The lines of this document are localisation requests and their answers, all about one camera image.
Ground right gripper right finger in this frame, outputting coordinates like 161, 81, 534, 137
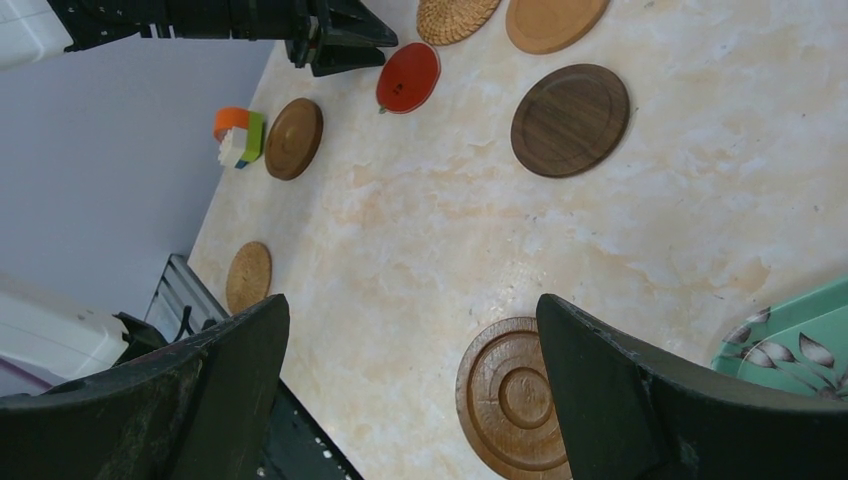
536, 294, 847, 479

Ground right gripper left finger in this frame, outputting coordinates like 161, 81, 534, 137
1, 294, 290, 479

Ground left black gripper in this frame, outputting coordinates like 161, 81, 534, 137
48, 0, 399, 77

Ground red round coaster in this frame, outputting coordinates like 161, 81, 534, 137
376, 42, 441, 114

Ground woven rattan coaster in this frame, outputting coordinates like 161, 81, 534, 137
416, 0, 501, 46

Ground medium brown round coaster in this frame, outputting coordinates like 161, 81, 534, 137
264, 97, 324, 181

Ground large brown wooden saucer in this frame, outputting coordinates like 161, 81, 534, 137
455, 317, 573, 479

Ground light wood coaster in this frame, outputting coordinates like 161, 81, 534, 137
505, 0, 610, 55

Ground dark walnut coaster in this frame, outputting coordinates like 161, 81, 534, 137
510, 63, 631, 178

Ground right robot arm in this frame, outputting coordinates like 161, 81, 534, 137
1, 279, 847, 479

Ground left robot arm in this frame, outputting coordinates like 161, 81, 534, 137
1, 0, 398, 77

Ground cork coaster near base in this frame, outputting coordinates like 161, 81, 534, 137
225, 241, 272, 314

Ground orange toy block piece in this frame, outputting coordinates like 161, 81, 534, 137
213, 107, 265, 169

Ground green patterned tray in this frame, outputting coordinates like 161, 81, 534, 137
711, 277, 847, 402

